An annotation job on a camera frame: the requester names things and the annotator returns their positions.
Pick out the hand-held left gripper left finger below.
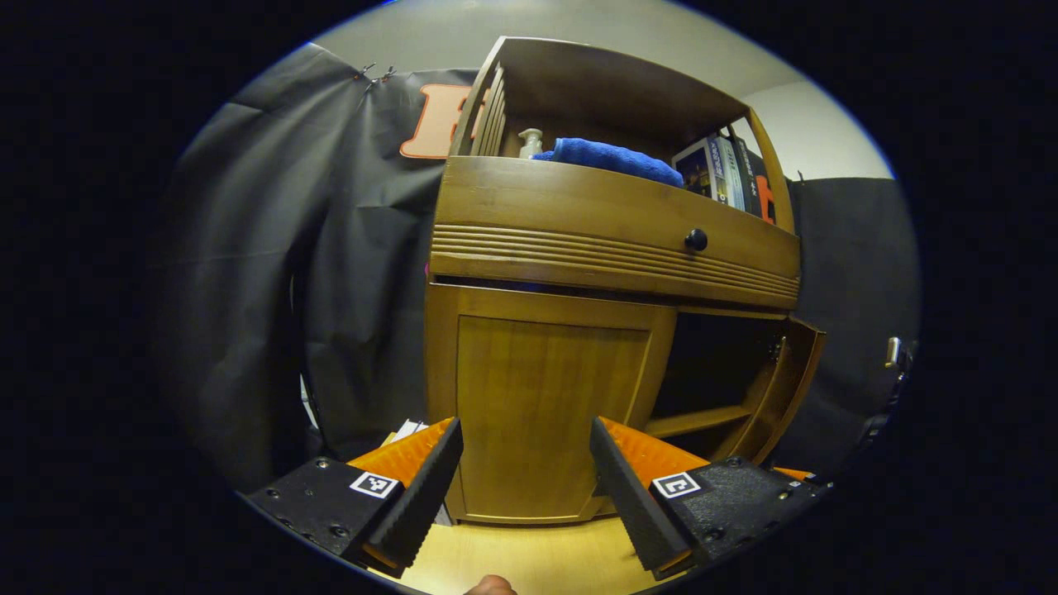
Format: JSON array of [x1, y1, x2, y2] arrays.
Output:
[[246, 417, 464, 579]]

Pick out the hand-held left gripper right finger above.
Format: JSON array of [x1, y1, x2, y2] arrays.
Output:
[[589, 417, 832, 582]]

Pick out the wooden shoe cabinet door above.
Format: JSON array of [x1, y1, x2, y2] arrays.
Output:
[[426, 283, 679, 526], [715, 317, 827, 468]]

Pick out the wooden double-door shoe cabinet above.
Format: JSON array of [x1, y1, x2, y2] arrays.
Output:
[[423, 36, 827, 527]]

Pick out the wooden cabinet drawer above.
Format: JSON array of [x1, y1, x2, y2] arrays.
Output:
[[428, 155, 803, 312]]

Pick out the wooden inner shelf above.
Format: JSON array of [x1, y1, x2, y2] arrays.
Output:
[[645, 403, 757, 439]]

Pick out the black backdrop cloth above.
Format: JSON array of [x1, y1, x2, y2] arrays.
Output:
[[149, 43, 921, 497]]

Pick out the white spine book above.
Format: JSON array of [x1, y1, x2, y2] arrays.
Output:
[[709, 135, 746, 210]]

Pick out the blue cover book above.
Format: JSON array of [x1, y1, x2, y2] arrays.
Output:
[[671, 139, 722, 199]]

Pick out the blue folded towel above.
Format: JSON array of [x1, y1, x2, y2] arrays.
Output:
[[533, 137, 685, 188]]

